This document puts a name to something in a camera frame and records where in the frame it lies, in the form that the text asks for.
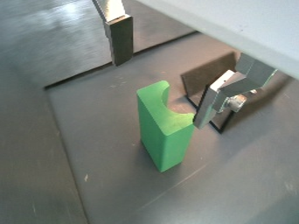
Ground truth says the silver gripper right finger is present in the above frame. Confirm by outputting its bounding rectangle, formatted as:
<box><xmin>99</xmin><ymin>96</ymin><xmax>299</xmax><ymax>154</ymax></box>
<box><xmin>192</xmin><ymin>53</ymin><xmax>277</xmax><ymax>129</ymax></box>

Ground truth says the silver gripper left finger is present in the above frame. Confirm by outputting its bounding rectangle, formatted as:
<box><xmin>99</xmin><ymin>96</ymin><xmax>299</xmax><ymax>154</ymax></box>
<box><xmin>92</xmin><ymin>0</ymin><xmax>134</xmax><ymax>66</ymax></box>

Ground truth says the green arch block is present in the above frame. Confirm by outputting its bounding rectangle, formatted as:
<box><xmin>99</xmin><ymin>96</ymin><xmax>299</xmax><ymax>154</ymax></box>
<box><xmin>136</xmin><ymin>80</ymin><xmax>194</xmax><ymax>172</ymax></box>

